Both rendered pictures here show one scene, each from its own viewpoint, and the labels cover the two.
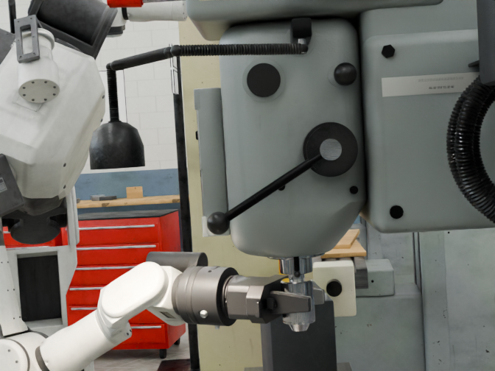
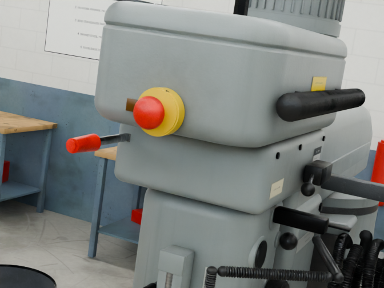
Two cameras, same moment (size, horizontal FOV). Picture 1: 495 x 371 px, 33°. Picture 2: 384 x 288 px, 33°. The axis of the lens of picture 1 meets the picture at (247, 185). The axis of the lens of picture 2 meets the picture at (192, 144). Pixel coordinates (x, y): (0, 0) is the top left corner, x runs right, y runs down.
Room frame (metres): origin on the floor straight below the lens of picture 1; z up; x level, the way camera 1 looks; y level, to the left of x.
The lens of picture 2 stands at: (0.87, 0.89, 1.85)
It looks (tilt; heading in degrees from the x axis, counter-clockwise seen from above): 9 degrees down; 291
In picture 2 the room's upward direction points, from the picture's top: 8 degrees clockwise
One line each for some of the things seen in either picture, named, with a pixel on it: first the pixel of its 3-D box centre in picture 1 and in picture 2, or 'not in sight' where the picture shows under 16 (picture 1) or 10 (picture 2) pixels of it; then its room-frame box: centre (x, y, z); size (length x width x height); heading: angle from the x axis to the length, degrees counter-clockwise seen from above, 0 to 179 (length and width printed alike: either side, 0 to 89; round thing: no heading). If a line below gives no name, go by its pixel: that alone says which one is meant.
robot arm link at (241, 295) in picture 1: (241, 298); not in sight; (1.23, 0.02, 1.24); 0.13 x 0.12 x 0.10; 154
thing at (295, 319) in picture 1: (297, 304); not in sight; (1.19, -0.06, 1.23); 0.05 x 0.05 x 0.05
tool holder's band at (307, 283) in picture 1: (297, 283); not in sight; (1.19, -0.06, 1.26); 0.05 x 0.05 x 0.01
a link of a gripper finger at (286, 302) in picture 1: (289, 303); not in sight; (1.16, -0.05, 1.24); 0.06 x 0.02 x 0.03; 64
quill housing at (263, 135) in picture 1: (292, 140); (202, 280); (1.19, -0.07, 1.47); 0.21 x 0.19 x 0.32; 178
